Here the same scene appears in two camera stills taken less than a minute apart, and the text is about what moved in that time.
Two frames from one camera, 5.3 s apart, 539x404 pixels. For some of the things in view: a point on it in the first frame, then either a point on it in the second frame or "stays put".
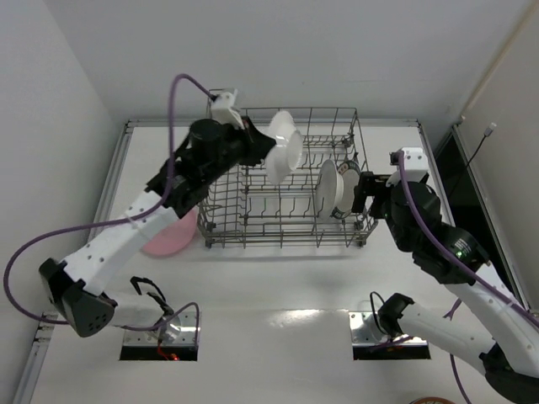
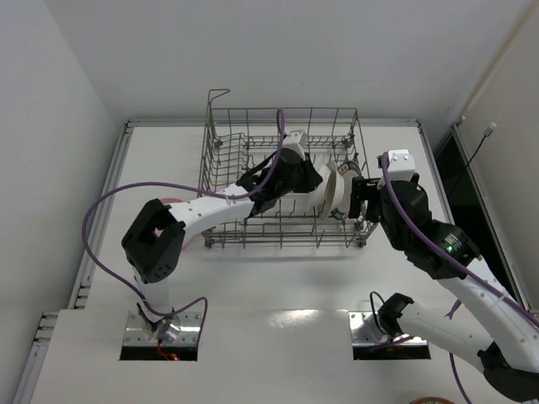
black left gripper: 251,137 -> 309,176
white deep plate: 285,155 -> 323,195
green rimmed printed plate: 350,172 stays put
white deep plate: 329,189 stays put
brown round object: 432,401 stays put
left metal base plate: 179,330 stays put
